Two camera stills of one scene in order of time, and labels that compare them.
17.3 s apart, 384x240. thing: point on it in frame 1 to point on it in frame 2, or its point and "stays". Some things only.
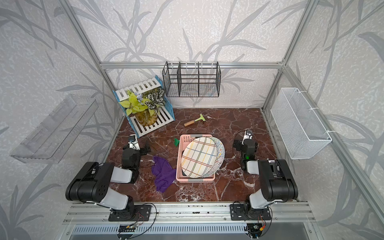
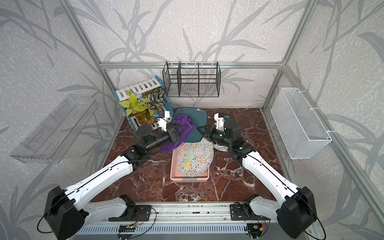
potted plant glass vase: (145, 106) stays
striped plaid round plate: (199, 157) to (220, 147)
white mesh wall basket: (301, 131) stays
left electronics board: (127, 228) stays
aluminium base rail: (188, 213) stays
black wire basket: (192, 79) stays
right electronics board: (254, 230) stays
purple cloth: (164, 174) to (181, 120)
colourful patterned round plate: (220, 156) to (194, 158)
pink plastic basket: (181, 174) to (177, 175)
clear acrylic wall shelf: (49, 143) stays
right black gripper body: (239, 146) to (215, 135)
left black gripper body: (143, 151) to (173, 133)
